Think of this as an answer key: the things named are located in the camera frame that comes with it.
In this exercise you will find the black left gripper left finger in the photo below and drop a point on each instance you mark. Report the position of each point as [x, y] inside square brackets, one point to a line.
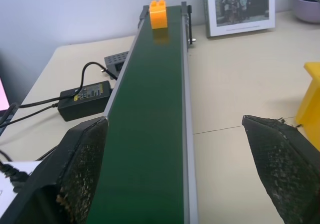
[72, 174]

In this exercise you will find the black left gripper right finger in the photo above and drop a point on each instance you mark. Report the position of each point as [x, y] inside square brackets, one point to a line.
[280, 169]

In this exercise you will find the green conveyor belt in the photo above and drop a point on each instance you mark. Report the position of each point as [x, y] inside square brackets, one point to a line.
[150, 123]

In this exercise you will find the black metal rod with cap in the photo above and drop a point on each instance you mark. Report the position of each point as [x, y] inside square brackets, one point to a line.
[190, 24]

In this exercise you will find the black power plug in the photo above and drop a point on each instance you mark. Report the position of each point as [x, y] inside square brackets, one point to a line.
[13, 175]

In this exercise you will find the white power strip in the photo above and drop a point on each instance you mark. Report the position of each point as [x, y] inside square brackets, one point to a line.
[12, 184]

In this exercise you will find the yellow plastic bin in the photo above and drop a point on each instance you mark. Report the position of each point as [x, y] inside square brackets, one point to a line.
[310, 101]

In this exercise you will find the black power adapter brick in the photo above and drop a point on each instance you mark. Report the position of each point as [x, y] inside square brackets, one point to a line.
[83, 100]

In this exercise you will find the pink lit monitor screen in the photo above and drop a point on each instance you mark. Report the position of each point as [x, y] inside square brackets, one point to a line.
[3, 96]

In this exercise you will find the lavender bowl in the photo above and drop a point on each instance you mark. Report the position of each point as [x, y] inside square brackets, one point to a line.
[305, 8]

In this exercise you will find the white framed family photo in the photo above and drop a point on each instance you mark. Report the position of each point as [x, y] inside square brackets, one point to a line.
[240, 7]

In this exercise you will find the orange toy building block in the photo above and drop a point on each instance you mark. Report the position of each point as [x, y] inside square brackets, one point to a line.
[159, 14]

